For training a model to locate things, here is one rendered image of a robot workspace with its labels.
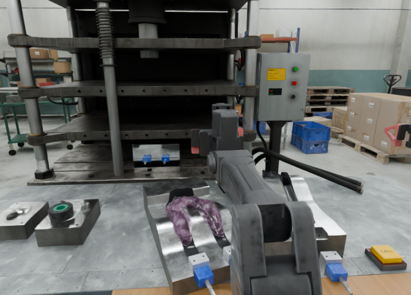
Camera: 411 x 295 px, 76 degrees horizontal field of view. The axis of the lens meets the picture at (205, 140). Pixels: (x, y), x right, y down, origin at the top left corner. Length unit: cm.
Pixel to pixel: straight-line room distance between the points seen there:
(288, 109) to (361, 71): 697
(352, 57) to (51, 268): 814
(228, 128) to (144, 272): 54
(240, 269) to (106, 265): 68
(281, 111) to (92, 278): 129
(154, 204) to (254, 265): 79
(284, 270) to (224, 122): 31
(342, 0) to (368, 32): 111
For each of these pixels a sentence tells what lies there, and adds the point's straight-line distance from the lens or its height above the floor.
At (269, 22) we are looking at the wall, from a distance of 766.
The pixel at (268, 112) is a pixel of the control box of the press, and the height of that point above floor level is 113.
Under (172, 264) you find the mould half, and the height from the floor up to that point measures 86.
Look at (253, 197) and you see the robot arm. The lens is 35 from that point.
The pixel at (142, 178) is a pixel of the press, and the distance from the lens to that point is 154.
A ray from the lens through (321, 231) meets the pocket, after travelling 99.
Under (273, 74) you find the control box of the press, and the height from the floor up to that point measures 135.
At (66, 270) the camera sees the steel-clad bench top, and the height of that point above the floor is 80.
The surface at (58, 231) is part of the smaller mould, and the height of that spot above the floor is 86.
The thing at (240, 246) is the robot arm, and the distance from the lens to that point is 31.
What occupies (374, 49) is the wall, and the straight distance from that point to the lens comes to 873.
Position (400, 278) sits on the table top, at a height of 80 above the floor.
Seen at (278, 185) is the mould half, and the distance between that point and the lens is 114.
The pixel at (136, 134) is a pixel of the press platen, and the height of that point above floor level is 102.
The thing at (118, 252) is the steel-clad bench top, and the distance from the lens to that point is 99.
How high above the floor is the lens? 140
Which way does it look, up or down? 16 degrees down
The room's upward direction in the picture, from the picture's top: straight up
